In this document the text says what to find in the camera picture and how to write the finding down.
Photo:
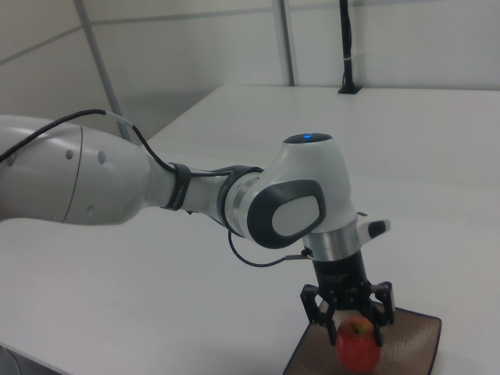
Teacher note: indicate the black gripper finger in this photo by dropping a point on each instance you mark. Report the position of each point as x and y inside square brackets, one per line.
[314, 308]
[384, 308]

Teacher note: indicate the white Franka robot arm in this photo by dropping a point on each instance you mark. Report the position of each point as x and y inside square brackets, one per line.
[97, 183]

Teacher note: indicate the black pole with base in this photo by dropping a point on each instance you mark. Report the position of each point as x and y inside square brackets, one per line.
[345, 39]

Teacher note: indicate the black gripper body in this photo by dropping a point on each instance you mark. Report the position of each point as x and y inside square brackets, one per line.
[341, 281]

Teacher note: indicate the grey metal partition post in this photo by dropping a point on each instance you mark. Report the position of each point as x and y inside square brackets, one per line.
[97, 58]
[287, 39]

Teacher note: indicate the red apple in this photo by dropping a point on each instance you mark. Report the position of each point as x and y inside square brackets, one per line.
[357, 347]

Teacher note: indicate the brown square ceramic plate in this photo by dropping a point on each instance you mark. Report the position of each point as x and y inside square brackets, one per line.
[414, 343]

